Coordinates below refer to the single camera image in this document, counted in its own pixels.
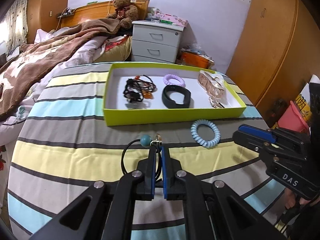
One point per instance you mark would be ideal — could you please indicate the person right hand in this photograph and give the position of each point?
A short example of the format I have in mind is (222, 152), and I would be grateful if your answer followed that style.
(290, 199)

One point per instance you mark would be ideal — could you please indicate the clear beige hair claw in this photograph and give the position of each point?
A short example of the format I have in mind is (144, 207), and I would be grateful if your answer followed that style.
(213, 84)

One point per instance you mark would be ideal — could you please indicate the wooden headboard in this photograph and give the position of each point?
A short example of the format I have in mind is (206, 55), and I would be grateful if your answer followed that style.
(99, 10)

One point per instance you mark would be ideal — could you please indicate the grey drawer nightstand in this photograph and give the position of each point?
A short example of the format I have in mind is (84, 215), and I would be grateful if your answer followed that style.
(155, 42)

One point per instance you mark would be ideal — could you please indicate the wooden wardrobe right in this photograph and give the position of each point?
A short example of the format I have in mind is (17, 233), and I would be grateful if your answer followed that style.
(277, 54)

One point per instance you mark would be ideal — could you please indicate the pink floral box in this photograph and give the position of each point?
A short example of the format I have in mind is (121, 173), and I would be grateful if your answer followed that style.
(159, 16)

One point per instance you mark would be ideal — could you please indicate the brown fleece blanket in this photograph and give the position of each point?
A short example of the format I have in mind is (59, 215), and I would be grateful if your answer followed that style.
(16, 83)

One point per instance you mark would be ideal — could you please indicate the black hair tie teal bead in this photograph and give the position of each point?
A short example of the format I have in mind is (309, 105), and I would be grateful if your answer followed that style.
(139, 147)

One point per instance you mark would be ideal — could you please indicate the wooden wardrobe corner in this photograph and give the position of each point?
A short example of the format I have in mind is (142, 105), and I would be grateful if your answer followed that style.
(41, 14)

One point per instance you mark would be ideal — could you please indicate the patterned curtain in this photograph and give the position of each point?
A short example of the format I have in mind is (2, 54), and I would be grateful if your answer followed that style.
(14, 27)

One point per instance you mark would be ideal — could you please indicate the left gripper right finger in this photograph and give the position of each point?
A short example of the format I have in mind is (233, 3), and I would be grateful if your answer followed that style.
(168, 174)

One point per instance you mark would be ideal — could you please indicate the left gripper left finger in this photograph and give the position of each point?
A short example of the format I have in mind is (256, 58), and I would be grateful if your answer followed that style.
(150, 174)

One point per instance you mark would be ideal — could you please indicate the brown teddy bear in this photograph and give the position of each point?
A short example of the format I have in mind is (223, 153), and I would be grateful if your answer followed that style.
(125, 11)

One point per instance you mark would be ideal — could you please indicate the orange basin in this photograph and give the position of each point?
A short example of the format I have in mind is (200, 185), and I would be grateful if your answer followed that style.
(196, 60)

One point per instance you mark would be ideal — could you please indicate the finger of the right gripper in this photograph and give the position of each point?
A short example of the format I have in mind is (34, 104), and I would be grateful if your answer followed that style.
(254, 146)
(246, 133)

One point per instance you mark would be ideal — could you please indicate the dark bead bracelet amber pendants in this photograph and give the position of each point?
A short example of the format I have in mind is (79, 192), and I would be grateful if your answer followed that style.
(139, 88)

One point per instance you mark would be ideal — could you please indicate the black wristband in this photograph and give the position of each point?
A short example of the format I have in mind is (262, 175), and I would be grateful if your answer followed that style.
(174, 97)

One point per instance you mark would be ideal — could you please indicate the green cardboard box tray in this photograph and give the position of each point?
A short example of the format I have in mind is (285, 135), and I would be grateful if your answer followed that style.
(118, 111)

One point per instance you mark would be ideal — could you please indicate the striped tablecloth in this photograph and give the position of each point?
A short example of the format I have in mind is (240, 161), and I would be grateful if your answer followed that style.
(65, 146)

